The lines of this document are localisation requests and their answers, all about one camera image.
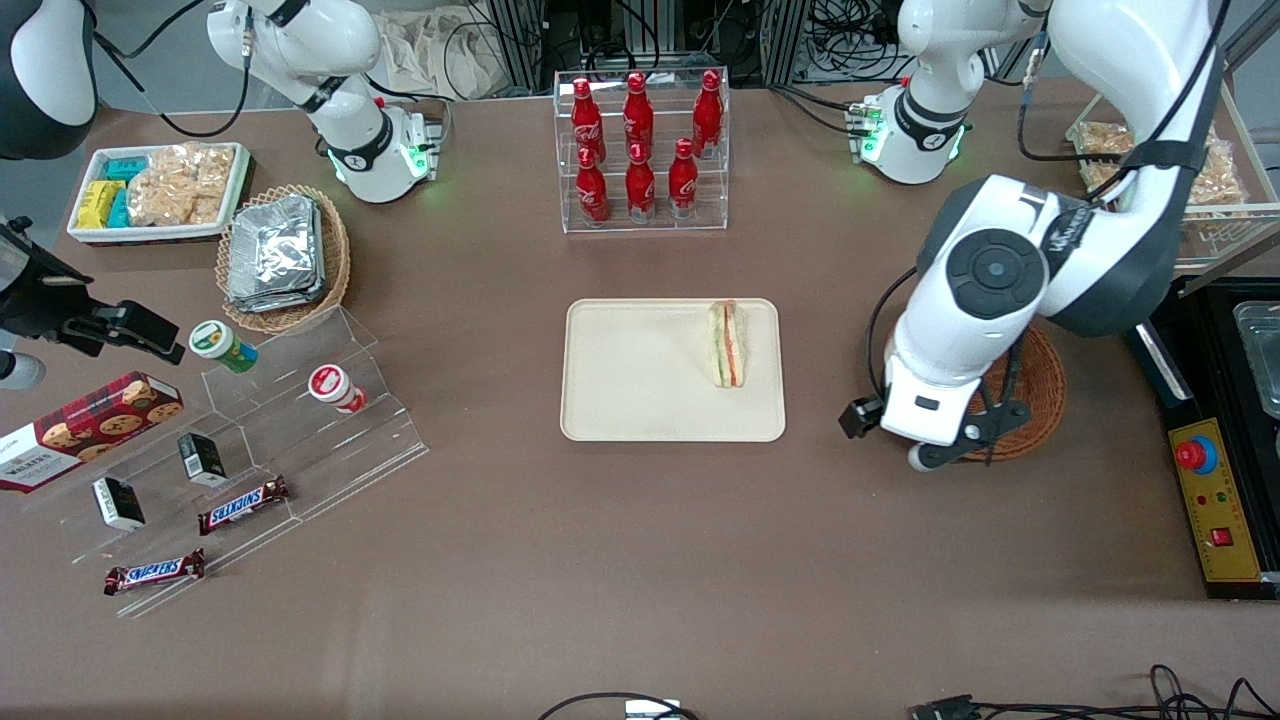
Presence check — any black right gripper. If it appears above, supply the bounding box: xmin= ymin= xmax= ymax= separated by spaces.
xmin=0 ymin=218 xmax=187 ymax=364

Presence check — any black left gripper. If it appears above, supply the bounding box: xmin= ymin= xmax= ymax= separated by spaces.
xmin=840 ymin=398 xmax=1033 ymax=466

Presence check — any triangle sandwich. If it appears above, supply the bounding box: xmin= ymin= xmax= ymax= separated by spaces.
xmin=707 ymin=300 xmax=749 ymax=389

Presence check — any white rectangular snack tray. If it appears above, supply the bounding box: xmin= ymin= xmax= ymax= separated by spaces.
xmin=67 ymin=142 xmax=251 ymax=246

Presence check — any round dark wicker basket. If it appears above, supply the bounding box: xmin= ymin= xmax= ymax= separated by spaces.
xmin=883 ymin=320 xmax=1067 ymax=463

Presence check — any beige plastic tray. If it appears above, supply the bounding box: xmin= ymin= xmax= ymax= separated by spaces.
xmin=560 ymin=298 xmax=787 ymax=443

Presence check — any oval light wicker basket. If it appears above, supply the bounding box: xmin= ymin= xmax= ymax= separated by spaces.
xmin=215 ymin=184 xmax=352 ymax=335

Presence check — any red tartan cookie box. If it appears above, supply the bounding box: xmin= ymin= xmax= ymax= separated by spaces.
xmin=0 ymin=371 xmax=186 ymax=494

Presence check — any green yogurt cup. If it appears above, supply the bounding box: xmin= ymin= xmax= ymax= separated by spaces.
xmin=189 ymin=320 xmax=259 ymax=375

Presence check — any white right wrist cylinder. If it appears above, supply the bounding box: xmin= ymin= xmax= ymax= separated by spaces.
xmin=0 ymin=350 xmax=47 ymax=392

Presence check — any yellow snack packet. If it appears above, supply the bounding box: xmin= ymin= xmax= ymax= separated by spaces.
xmin=77 ymin=180 xmax=126 ymax=229

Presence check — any small black carton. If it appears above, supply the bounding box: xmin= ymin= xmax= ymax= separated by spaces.
xmin=92 ymin=476 xmax=147 ymax=532
xmin=178 ymin=432 xmax=228 ymax=488

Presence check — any clear bag of crackers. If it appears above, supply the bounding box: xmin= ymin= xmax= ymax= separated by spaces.
xmin=127 ymin=143 xmax=236 ymax=227

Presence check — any silver foil pack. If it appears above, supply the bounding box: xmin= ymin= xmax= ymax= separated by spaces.
xmin=230 ymin=194 xmax=325 ymax=299
xmin=226 ymin=275 xmax=329 ymax=314

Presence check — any Snickers chocolate bar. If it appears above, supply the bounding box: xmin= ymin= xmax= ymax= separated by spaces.
xmin=197 ymin=475 xmax=292 ymax=536
xmin=103 ymin=548 xmax=207 ymax=597

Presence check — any red yogurt cup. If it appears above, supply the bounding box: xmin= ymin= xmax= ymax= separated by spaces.
xmin=307 ymin=364 xmax=367 ymax=415

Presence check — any clear acrylic step stand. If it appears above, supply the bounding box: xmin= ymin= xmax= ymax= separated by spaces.
xmin=25 ymin=305 xmax=431 ymax=619

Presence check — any clear acrylic bottle rack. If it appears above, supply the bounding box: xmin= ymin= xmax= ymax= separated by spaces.
xmin=553 ymin=68 xmax=731 ymax=235

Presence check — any red cola bottle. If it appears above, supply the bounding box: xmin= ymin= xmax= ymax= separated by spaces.
xmin=692 ymin=69 xmax=724 ymax=159
xmin=668 ymin=138 xmax=699 ymax=220
xmin=623 ymin=71 xmax=655 ymax=161
xmin=625 ymin=143 xmax=657 ymax=223
xmin=570 ymin=77 xmax=606 ymax=166
xmin=576 ymin=146 xmax=611 ymax=226

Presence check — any black yellow control box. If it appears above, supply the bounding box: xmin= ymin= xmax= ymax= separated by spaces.
xmin=1128 ymin=280 xmax=1280 ymax=601

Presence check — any clear plastic container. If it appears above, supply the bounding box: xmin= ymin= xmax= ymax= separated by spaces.
xmin=1232 ymin=300 xmax=1280 ymax=421

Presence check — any white cloth bag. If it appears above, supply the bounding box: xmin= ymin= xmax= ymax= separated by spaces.
xmin=375 ymin=8 xmax=511 ymax=101

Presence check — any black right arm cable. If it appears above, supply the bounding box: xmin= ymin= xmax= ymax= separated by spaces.
xmin=93 ymin=0 xmax=251 ymax=139

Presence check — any black cable with connector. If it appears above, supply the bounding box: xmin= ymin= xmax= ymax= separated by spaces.
xmin=910 ymin=664 xmax=1280 ymax=720

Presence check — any black looped cable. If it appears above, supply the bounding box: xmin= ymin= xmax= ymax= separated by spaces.
xmin=538 ymin=692 xmax=701 ymax=720

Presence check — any black cable bundle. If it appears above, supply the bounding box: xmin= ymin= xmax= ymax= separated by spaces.
xmin=808 ymin=0 xmax=916 ymax=83

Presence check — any aluminium frame post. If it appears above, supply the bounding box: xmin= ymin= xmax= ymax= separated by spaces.
xmin=487 ymin=0 xmax=549 ymax=93
xmin=757 ymin=0 xmax=813 ymax=86

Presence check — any metal wire rack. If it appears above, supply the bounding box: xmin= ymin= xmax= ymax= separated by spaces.
xmin=1065 ymin=60 xmax=1280 ymax=293

